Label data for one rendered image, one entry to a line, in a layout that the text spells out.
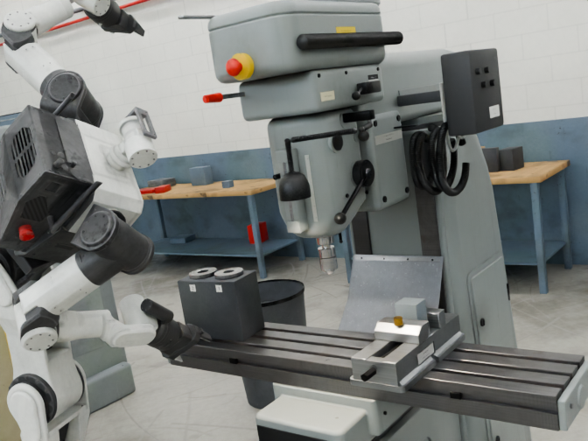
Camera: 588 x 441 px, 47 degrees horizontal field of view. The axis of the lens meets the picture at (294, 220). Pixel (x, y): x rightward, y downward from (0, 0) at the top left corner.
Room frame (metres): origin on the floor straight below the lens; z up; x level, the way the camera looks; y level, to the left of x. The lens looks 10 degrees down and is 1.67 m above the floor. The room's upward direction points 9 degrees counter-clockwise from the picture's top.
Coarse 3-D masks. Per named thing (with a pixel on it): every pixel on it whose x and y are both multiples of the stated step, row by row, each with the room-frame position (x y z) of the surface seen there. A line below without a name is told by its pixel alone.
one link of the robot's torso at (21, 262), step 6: (12, 252) 1.65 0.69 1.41; (18, 258) 1.64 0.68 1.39; (24, 258) 1.64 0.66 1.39; (30, 258) 1.65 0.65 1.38; (18, 264) 1.64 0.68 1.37; (24, 264) 1.64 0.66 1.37; (30, 264) 1.63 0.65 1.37; (36, 264) 1.65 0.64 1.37; (42, 264) 1.66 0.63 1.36; (48, 264) 1.70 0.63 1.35; (24, 270) 1.64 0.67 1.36; (30, 270) 1.63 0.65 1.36; (36, 270) 1.67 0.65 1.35; (42, 270) 1.71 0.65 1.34; (24, 276) 1.68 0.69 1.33; (30, 276) 1.68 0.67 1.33; (36, 276) 1.72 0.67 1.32; (18, 282) 1.68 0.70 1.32; (24, 282) 1.68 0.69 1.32; (18, 288) 1.69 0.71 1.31
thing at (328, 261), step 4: (328, 252) 1.77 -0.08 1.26; (332, 252) 1.78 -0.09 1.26; (320, 256) 1.78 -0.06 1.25; (324, 256) 1.78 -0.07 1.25; (328, 256) 1.77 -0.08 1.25; (332, 256) 1.78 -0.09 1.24; (336, 256) 1.80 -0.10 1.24; (320, 260) 1.79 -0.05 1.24; (324, 260) 1.78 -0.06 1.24; (328, 260) 1.77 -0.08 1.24; (332, 260) 1.78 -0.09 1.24; (336, 260) 1.79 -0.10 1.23; (320, 264) 1.79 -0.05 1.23; (324, 264) 1.78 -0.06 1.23; (328, 264) 1.77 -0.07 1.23; (332, 264) 1.78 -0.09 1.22; (336, 264) 1.79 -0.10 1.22; (320, 268) 1.79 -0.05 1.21; (324, 268) 1.78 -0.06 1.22; (328, 268) 1.77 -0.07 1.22; (332, 268) 1.78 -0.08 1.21; (336, 268) 1.78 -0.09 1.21
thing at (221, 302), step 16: (192, 272) 2.09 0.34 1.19; (208, 272) 2.06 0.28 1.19; (224, 272) 2.05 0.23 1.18; (240, 272) 2.01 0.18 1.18; (192, 288) 2.04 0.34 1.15; (208, 288) 2.01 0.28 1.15; (224, 288) 1.97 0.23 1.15; (240, 288) 1.97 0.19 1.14; (256, 288) 2.04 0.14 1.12; (192, 304) 2.04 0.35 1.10; (208, 304) 2.01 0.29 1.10; (224, 304) 1.98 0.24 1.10; (240, 304) 1.96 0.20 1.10; (256, 304) 2.03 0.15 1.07; (192, 320) 2.05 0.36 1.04; (208, 320) 2.02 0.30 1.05; (224, 320) 1.99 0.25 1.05; (240, 320) 1.95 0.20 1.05; (256, 320) 2.02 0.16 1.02; (224, 336) 1.99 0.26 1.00; (240, 336) 1.96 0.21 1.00
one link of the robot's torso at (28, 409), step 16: (80, 368) 1.78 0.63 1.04; (16, 400) 1.64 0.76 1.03; (32, 400) 1.62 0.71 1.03; (80, 400) 1.79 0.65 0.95; (16, 416) 1.64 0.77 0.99; (32, 416) 1.62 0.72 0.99; (64, 416) 1.72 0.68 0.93; (80, 416) 1.75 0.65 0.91; (32, 432) 1.62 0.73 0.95; (48, 432) 1.64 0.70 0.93; (64, 432) 1.75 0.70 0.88; (80, 432) 1.75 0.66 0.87
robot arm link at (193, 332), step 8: (176, 328) 1.72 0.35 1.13; (184, 328) 1.76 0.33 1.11; (192, 328) 1.78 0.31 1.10; (168, 336) 1.69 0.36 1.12; (176, 336) 1.71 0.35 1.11; (184, 336) 1.74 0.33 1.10; (192, 336) 1.77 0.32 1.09; (160, 344) 1.69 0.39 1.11; (168, 344) 1.70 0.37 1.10; (176, 344) 1.75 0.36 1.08; (184, 344) 1.76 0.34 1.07; (192, 344) 1.77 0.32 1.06; (168, 352) 1.76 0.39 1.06; (176, 352) 1.77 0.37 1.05; (184, 352) 1.78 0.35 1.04
